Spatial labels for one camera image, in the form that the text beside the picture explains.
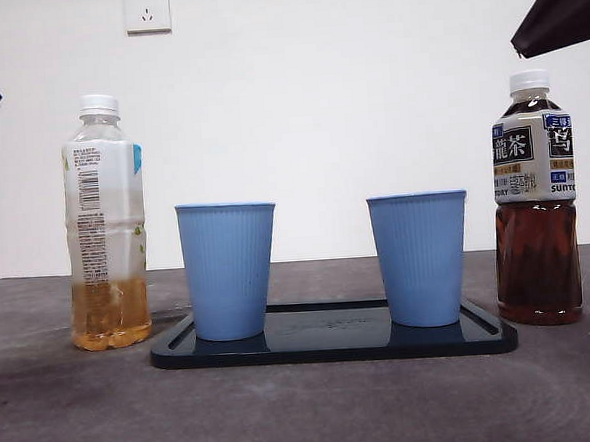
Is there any white wall socket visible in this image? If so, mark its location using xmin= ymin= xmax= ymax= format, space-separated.
xmin=122 ymin=0 xmax=172 ymax=36

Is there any dark oolong tea bottle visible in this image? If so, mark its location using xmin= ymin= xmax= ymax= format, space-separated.
xmin=483 ymin=67 xmax=587 ymax=330

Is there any dark blue tray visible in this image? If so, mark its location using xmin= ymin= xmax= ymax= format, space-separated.
xmin=146 ymin=290 xmax=520 ymax=376

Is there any blue ribbed cup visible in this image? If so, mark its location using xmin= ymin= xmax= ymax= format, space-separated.
xmin=365 ymin=187 xmax=476 ymax=331
xmin=173 ymin=198 xmax=285 ymax=345

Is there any clear bottle of yellow tea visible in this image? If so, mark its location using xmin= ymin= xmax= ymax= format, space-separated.
xmin=56 ymin=91 xmax=155 ymax=353

